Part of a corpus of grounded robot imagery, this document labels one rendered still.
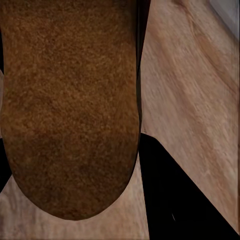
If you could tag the sandal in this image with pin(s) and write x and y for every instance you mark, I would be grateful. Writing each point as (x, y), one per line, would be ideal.
(71, 113)

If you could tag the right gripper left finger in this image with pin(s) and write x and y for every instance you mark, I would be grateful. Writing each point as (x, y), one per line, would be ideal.
(5, 171)

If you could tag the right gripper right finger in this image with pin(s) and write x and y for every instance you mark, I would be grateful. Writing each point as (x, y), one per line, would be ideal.
(176, 208)

